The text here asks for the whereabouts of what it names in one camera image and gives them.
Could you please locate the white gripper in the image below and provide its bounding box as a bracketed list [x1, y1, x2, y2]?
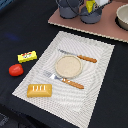
[95, 0, 109, 6]

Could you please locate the yellow toy cheese wedge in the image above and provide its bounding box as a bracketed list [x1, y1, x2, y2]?
[86, 0, 95, 12]

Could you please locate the grey toy pot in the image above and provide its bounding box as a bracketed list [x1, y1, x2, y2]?
[56, 0, 83, 19]

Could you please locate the yellow toy butter box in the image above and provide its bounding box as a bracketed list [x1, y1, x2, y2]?
[18, 51, 37, 63]

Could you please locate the grey toy saucepan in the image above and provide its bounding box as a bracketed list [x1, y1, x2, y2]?
[80, 7, 102, 24]

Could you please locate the beige bowl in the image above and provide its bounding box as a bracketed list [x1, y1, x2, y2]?
[116, 4, 128, 30]

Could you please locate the round beige toy plate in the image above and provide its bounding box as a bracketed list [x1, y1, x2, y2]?
[55, 55, 83, 78]

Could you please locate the beige woven placemat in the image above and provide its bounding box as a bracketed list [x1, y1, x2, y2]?
[13, 31, 114, 128]

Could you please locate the red toy tomato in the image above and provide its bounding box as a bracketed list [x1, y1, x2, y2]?
[9, 64, 24, 76]

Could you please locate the orange toy bread loaf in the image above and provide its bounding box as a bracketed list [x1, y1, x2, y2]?
[27, 84, 52, 97]

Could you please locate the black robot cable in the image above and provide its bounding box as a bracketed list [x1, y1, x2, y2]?
[66, 0, 101, 17]

